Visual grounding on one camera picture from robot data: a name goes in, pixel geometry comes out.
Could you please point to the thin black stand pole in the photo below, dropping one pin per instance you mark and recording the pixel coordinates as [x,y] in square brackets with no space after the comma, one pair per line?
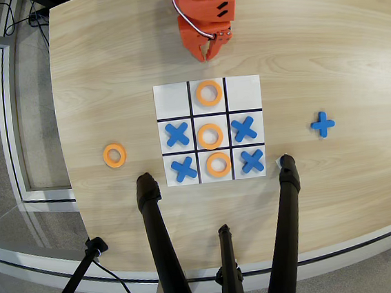
[75,282]

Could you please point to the white tic-tac-toe board sheet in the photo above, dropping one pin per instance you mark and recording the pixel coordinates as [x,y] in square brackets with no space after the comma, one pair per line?
[172,100]

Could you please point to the grey metal floor frame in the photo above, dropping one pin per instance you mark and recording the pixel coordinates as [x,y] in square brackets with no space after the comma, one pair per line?
[9,136]

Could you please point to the thick black tripod leg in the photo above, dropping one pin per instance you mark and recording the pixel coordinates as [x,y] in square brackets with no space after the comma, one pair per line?
[159,240]
[286,227]

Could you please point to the short black tripod leg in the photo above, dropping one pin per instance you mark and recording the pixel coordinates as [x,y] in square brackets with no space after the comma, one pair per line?
[229,264]

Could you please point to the blue foam cross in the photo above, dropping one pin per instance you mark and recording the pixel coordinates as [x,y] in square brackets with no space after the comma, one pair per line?
[244,129]
[184,169]
[323,124]
[177,134]
[252,161]

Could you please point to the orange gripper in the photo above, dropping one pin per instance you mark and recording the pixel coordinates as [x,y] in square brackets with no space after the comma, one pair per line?
[192,36]

